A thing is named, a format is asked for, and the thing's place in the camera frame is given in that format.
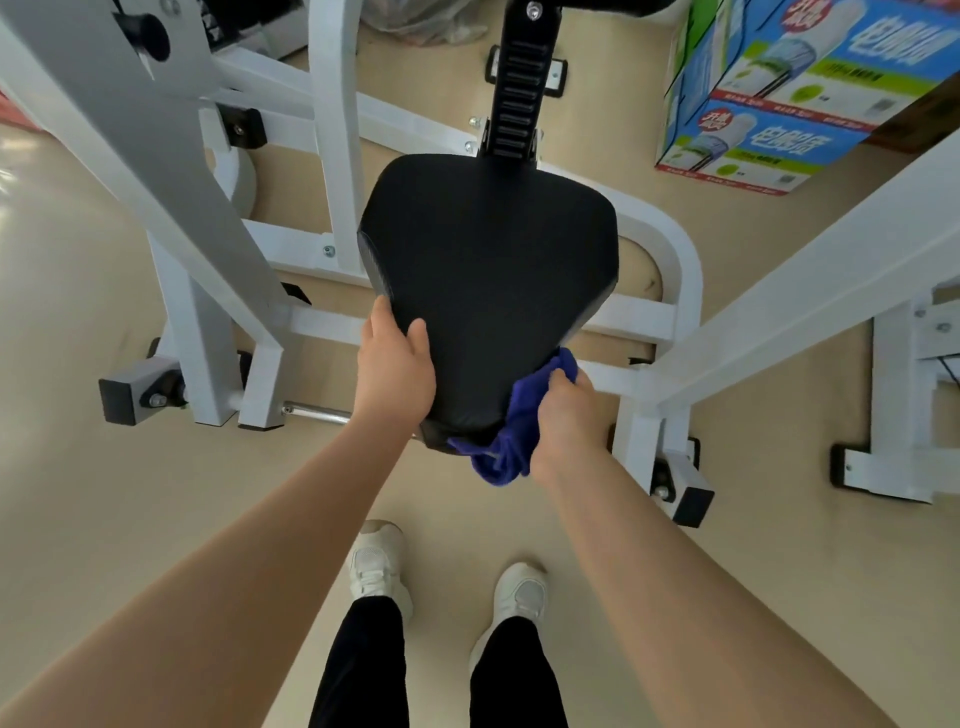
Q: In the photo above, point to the person's left hand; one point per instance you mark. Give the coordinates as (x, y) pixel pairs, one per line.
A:
(391, 375)

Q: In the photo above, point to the person's right hand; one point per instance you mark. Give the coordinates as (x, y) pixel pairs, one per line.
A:
(566, 424)

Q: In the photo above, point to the person's left thumb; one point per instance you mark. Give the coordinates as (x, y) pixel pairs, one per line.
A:
(417, 341)

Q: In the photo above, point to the person's right fingers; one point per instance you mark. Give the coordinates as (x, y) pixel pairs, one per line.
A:
(564, 382)

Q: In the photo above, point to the blue cleaning cloth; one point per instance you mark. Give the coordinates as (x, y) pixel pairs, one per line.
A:
(517, 435)

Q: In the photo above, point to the black padded machine seat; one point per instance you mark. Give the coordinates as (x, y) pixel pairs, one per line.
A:
(491, 285)

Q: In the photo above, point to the person's left forearm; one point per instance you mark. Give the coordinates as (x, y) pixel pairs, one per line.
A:
(217, 592)

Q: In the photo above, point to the person's right forearm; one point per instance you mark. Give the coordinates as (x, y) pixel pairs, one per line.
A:
(697, 600)

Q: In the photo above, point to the chrome steel rod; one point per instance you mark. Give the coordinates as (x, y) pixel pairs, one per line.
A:
(316, 412)

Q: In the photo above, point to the white sneaker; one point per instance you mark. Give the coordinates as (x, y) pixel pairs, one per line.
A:
(517, 596)
(379, 562)

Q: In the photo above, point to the black trouser leg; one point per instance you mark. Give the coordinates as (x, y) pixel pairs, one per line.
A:
(360, 664)
(516, 675)

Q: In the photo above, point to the blue green printed carton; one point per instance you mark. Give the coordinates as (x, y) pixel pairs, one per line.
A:
(757, 146)
(817, 56)

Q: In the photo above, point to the clear plastic bag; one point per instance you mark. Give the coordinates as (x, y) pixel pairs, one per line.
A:
(424, 16)

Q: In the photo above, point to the black round knob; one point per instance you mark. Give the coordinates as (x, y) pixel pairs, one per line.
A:
(144, 34)

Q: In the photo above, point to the brown cardboard box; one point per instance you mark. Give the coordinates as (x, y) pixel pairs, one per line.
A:
(916, 124)

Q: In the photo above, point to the white gym machine frame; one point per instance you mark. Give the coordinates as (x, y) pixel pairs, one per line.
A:
(225, 225)

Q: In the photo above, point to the black seat adjustment post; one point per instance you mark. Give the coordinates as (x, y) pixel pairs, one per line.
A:
(519, 82)

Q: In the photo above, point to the white metal stand frame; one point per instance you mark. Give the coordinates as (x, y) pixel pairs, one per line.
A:
(900, 405)

